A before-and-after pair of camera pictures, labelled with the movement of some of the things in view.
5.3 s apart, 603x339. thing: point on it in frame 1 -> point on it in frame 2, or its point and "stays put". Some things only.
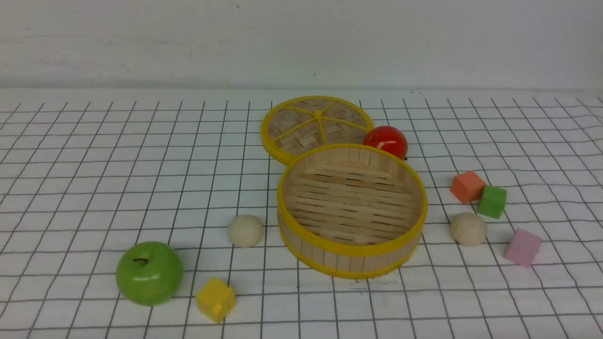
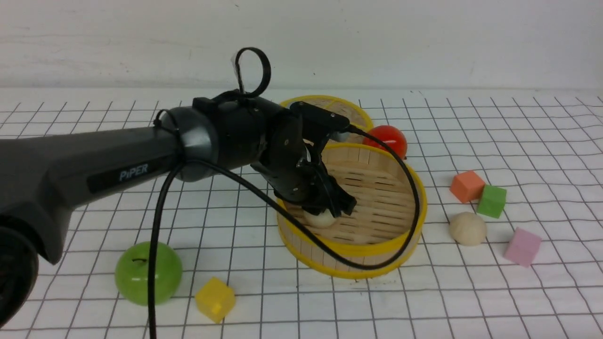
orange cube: x=468 y=187 stays put
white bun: x=245 y=230 -> x=325 y=219
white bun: x=468 y=229 stays put
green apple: x=149 y=273 stays put
